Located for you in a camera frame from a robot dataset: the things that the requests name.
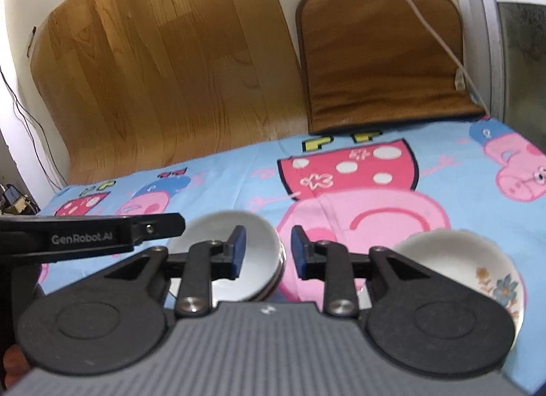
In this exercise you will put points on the wood pattern vinyl sheet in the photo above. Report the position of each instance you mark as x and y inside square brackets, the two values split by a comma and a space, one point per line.
[144, 84]

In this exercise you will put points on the clutter of routers and cables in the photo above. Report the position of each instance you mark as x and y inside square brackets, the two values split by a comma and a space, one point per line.
[14, 202]

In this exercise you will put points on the white floral plate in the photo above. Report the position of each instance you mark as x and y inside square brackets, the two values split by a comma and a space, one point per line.
[472, 260]

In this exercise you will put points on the small white bowl pink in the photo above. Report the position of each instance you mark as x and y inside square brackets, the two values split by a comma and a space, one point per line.
[263, 263]

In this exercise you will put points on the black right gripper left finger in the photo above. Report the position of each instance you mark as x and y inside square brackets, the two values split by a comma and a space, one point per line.
[114, 318]

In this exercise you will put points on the brown cushion pad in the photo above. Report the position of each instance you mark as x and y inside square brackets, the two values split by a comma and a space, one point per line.
[372, 62]

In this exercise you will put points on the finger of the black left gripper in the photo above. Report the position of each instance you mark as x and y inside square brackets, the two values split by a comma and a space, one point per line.
[66, 238]

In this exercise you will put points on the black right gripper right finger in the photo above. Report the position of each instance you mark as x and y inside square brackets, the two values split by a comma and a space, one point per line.
[416, 317]

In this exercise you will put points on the frosted glass sliding door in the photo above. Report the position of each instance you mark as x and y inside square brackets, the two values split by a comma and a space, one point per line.
[504, 44]

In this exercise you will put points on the blue Peppa Pig blanket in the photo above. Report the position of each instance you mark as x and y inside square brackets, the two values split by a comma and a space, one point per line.
[377, 188]

